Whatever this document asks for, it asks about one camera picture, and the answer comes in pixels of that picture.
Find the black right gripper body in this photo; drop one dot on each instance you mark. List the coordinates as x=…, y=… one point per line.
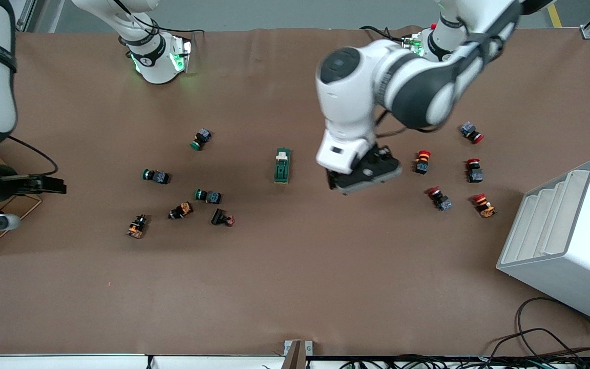
x=4, y=187

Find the green load switch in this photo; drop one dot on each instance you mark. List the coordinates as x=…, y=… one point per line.
x=282, y=165

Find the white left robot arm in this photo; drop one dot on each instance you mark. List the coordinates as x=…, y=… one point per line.
x=377, y=87

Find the brown cardboard box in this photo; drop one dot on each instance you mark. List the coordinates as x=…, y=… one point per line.
x=18, y=207

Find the red emergency stop button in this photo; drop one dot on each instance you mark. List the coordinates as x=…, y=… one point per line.
x=440, y=199
x=484, y=205
x=475, y=171
x=422, y=161
x=471, y=132

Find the white stepped rack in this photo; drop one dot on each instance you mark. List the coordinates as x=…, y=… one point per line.
x=566, y=241

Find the orange black selector switch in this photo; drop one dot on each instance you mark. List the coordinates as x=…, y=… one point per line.
x=137, y=226
x=181, y=210

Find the green push button switch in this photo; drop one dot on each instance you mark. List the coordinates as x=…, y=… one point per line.
x=155, y=176
x=201, y=139
x=208, y=196

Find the black switch with red lamp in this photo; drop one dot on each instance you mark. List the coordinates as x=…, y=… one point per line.
x=222, y=218

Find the white table edge rail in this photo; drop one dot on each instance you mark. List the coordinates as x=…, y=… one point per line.
x=69, y=361

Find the metal table edge bracket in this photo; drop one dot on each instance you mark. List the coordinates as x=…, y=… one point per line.
x=297, y=353

